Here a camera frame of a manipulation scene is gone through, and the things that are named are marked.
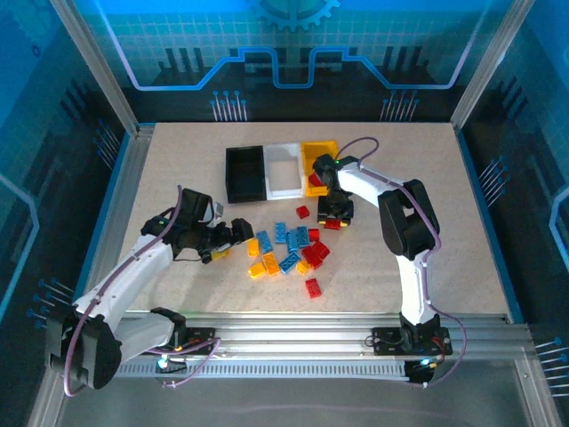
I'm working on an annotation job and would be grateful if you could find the grey slotted cable duct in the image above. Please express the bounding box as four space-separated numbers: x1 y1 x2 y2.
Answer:
114 360 413 380

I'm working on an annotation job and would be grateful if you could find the aluminium frame rail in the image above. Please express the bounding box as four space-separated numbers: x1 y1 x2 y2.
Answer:
119 310 533 361

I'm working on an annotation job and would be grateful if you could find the aluminium side rail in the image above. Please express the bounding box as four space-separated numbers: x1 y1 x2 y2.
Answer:
73 124 156 315

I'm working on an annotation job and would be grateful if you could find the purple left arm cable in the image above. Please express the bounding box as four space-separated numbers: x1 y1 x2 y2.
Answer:
63 184 222 398

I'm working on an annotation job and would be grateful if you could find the aluminium base frame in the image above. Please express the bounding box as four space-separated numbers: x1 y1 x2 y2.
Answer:
26 346 564 427

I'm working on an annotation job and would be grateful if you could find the yellow plastic container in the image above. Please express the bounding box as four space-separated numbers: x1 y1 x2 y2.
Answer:
300 140 343 198

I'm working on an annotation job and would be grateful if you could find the aluminium frame post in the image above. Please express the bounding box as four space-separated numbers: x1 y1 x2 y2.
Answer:
450 0 535 133
47 0 144 137

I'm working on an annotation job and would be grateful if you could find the white plastic container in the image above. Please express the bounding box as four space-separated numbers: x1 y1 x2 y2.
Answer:
262 141 308 200

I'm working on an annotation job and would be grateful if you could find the black plastic container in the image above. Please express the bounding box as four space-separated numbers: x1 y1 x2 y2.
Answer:
224 145 270 205

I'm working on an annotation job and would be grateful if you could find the blue table edge strip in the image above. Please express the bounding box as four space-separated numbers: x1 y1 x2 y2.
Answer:
455 126 526 325

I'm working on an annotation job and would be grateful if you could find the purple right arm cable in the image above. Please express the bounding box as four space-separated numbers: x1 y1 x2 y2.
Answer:
335 136 468 390

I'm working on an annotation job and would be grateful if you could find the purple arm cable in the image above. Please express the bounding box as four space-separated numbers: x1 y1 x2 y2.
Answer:
63 184 222 398
335 136 468 390

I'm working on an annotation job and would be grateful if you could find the small LED circuit board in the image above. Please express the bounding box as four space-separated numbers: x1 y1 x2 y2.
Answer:
156 354 188 375
406 357 445 386

